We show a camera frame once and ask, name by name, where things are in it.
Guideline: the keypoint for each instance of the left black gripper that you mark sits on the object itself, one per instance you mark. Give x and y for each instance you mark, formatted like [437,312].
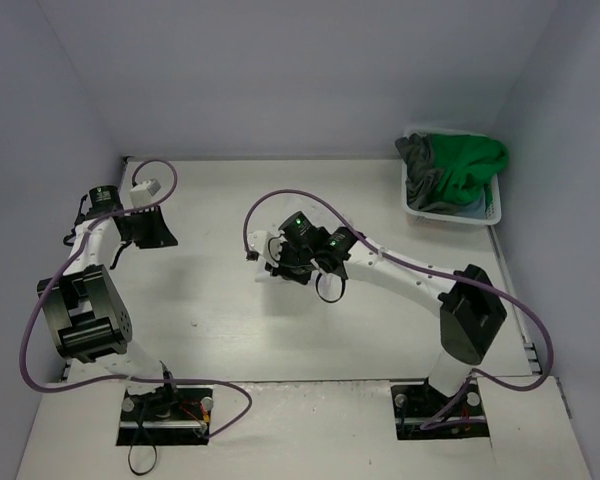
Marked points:
[143,220]

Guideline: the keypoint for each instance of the grey t shirt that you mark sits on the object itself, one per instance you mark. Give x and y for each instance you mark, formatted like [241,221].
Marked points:
[423,176]

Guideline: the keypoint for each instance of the white t shirt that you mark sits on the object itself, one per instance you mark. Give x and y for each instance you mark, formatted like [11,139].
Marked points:
[263,275]

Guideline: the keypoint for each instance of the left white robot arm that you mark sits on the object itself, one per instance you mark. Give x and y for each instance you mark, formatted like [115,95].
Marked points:
[86,315]

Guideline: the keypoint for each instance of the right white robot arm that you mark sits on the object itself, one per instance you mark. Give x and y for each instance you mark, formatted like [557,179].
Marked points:
[469,316]

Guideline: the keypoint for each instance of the white laundry basket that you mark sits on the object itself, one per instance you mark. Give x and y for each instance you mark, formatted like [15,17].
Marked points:
[493,201]

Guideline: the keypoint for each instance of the light blue t shirt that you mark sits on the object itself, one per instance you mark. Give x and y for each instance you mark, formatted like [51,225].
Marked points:
[475,210]

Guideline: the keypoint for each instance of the green t shirt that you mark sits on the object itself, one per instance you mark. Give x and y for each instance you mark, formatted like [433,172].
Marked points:
[469,162]

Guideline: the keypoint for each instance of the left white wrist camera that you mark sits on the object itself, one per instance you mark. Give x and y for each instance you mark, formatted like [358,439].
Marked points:
[144,193]

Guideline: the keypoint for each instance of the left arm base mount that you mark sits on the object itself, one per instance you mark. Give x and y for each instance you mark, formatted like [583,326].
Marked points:
[178,417]

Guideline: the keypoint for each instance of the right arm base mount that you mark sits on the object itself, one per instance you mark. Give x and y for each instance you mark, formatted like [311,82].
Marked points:
[423,414]

